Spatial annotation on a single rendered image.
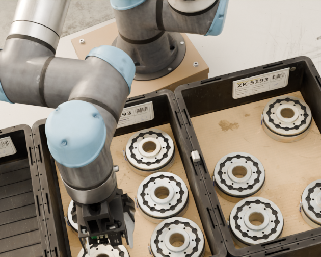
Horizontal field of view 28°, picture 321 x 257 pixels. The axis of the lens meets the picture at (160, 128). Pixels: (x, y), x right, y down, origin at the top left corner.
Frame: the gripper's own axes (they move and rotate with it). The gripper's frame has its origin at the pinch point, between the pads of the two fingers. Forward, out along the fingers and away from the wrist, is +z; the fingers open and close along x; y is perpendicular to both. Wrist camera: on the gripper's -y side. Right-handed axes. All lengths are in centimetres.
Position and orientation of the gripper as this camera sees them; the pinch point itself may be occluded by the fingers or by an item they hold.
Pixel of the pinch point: (110, 232)
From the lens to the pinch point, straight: 112.2
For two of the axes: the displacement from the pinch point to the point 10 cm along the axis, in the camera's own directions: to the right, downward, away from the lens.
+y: 1.4, 8.0, -5.9
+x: 9.9, -1.6, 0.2
